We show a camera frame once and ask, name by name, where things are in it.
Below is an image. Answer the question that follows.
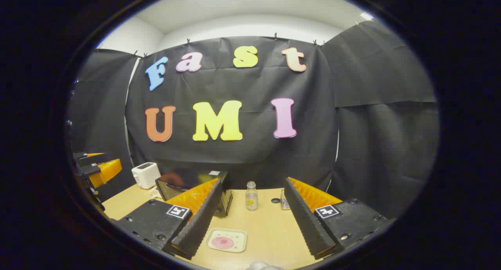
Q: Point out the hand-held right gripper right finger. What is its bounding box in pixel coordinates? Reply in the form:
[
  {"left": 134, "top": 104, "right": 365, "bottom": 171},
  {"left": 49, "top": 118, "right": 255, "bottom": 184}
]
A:
[{"left": 284, "top": 177, "right": 390, "bottom": 260}]

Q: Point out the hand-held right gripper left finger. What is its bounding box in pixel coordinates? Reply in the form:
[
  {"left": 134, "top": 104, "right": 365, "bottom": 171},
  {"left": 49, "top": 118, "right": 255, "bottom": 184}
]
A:
[{"left": 114, "top": 178, "right": 223, "bottom": 261}]

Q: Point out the pink round food slice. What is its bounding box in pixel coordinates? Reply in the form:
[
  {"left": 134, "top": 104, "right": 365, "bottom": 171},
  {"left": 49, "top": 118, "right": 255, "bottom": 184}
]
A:
[{"left": 211, "top": 236, "right": 234, "bottom": 249}]

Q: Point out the pale square plate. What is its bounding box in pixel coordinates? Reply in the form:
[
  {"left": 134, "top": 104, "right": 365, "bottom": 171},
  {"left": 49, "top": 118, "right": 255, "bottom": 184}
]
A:
[{"left": 205, "top": 228, "right": 247, "bottom": 253}]

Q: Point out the black electric oven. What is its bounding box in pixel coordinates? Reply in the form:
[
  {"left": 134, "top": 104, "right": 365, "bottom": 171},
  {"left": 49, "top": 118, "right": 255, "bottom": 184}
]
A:
[{"left": 155, "top": 169, "right": 233, "bottom": 218}]

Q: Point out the white toaster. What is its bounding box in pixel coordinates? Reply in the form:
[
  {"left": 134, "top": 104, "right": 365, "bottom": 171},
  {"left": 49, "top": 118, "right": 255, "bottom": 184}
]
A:
[{"left": 132, "top": 162, "right": 161, "bottom": 189}]

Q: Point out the clear glass bottle yellow label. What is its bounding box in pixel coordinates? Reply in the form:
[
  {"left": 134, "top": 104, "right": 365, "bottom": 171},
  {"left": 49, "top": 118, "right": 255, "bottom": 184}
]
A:
[{"left": 245, "top": 181, "right": 258, "bottom": 211}]

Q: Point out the black backdrop cloth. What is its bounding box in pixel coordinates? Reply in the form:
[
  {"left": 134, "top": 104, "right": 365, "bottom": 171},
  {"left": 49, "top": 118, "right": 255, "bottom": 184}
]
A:
[{"left": 67, "top": 20, "right": 441, "bottom": 223}]

